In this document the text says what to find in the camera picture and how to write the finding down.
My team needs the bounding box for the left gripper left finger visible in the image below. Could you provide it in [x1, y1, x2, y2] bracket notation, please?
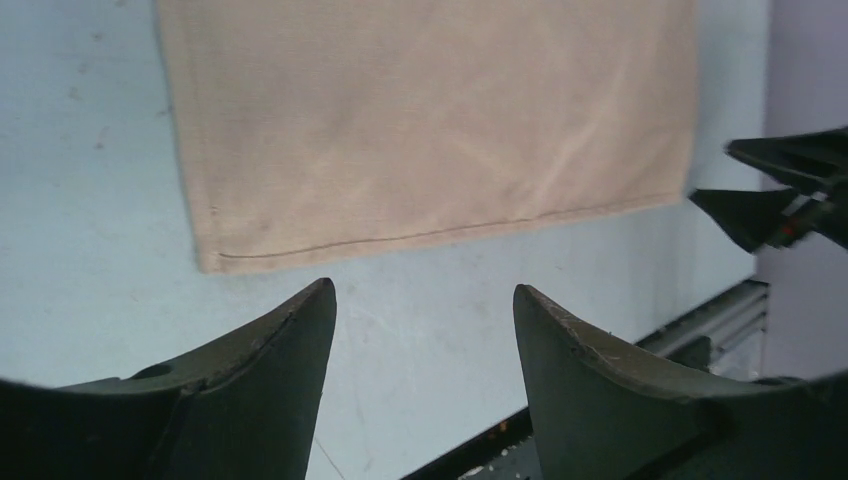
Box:
[1, 278, 337, 479]

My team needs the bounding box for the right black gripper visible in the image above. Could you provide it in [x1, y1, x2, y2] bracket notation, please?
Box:
[688, 126, 847, 253]

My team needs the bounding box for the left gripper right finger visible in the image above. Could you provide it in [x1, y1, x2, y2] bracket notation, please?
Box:
[513, 284, 847, 479]

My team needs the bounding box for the beige cloth napkin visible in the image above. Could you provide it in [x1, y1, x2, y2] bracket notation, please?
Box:
[156, 0, 699, 274]

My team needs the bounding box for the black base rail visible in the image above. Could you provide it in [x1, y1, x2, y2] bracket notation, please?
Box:
[403, 407, 543, 480]

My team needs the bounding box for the aluminium frame rail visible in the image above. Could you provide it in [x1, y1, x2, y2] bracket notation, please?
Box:
[636, 279, 770, 381]

